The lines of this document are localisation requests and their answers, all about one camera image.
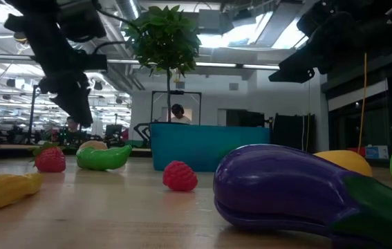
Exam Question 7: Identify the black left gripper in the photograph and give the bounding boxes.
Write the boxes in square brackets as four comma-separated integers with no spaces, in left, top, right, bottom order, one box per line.
[3,0,109,128]

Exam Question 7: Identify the brown potato toy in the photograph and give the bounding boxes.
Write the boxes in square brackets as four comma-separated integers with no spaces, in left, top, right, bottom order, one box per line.
[77,140,109,151]

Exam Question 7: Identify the red strawberry green leaves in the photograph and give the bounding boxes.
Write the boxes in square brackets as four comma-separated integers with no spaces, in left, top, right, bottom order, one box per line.
[28,141,67,174]

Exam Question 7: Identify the yellow corn toy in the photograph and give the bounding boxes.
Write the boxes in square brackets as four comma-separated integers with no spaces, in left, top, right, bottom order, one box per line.
[0,172,44,210]

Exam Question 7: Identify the small red raspberry toy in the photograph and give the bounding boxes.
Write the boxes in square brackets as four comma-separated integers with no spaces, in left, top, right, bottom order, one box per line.
[162,160,199,192]

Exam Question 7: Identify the blue plastic tupperware container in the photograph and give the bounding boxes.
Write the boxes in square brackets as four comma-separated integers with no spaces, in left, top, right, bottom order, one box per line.
[149,121,272,173]

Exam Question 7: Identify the yellow banana toy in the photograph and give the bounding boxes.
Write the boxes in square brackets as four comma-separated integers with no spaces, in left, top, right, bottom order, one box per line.
[315,149,373,178]

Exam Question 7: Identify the purple eggplant toy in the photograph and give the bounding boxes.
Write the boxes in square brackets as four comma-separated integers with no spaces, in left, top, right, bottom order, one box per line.
[212,144,392,249]

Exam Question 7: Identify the person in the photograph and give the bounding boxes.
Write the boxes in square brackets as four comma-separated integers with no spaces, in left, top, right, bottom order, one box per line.
[64,116,80,134]
[170,103,192,125]

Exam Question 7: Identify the green artificial plant black pot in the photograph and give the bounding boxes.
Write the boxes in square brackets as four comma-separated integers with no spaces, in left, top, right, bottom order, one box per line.
[123,5,203,124]

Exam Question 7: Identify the black panel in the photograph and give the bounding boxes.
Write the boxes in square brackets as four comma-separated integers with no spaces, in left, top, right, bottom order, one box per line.
[273,113,316,153]

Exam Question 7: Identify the blue white box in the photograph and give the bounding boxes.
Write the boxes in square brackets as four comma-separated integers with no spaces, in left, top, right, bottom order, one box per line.
[365,145,389,160]

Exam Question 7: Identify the black cabinet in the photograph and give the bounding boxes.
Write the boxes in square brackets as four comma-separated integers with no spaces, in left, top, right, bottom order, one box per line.
[225,109,265,128]

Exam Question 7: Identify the black rig frame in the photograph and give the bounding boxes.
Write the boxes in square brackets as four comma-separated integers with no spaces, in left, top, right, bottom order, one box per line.
[150,90,203,125]
[28,84,39,145]

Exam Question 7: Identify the yellow cable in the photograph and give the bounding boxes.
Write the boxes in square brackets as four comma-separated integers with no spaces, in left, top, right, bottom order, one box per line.
[357,51,368,155]

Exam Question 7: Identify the black aluminium table frame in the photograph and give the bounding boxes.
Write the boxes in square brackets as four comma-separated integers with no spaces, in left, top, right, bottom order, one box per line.
[0,122,392,170]

